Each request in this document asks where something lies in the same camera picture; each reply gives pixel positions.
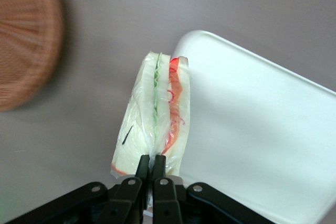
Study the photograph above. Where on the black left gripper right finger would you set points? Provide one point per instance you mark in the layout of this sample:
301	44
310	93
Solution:
165	197

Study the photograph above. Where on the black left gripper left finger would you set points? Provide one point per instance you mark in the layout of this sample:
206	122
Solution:
130	197

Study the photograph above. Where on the triangle sandwich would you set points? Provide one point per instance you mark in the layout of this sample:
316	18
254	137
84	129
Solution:
147	108

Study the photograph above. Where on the cream rectangular tray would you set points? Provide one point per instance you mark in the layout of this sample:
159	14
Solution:
257	119

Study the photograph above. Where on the round brown wicker basket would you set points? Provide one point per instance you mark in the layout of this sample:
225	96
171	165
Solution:
26	37

